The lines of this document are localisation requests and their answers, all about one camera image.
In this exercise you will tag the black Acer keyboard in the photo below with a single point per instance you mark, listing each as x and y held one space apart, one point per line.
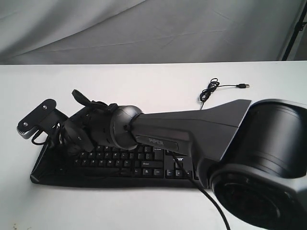
112 168

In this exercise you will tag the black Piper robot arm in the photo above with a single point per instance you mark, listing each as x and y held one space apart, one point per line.
252 155

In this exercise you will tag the grey backdrop cloth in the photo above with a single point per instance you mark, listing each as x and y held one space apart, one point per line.
144 31

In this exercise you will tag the black tripod stand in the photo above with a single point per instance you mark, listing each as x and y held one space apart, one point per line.
299 26

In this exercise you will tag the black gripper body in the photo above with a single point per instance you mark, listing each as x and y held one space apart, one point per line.
87 129

